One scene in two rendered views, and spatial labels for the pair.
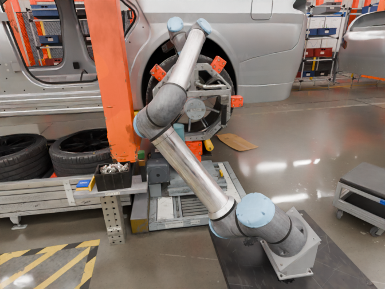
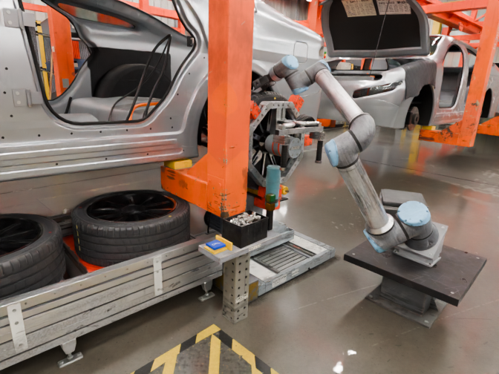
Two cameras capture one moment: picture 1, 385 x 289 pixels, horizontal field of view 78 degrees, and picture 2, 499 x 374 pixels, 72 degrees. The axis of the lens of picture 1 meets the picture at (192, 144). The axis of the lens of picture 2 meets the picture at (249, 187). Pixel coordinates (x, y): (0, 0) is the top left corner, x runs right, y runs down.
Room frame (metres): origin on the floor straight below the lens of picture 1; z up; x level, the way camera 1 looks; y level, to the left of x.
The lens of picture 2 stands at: (-0.02, 1.47, 1.23)
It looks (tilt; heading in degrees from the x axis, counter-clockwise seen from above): 17 degrees down; 323
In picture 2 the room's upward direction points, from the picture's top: 3 degrees clockwise
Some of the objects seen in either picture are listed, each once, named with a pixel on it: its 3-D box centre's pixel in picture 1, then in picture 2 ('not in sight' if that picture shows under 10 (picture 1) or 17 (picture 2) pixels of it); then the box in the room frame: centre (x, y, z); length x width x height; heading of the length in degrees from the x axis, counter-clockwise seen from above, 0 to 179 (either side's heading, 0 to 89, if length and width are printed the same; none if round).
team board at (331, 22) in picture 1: (317, 47); not in sight; (7.12, -3.54, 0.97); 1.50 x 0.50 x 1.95; 99
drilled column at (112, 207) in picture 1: (113, 215); (236, 282); (1.28, 0.54, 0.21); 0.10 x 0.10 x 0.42; 6
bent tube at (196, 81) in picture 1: (209, 79); (301, 117); (1.56, -0.12, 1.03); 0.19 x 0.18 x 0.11; 6
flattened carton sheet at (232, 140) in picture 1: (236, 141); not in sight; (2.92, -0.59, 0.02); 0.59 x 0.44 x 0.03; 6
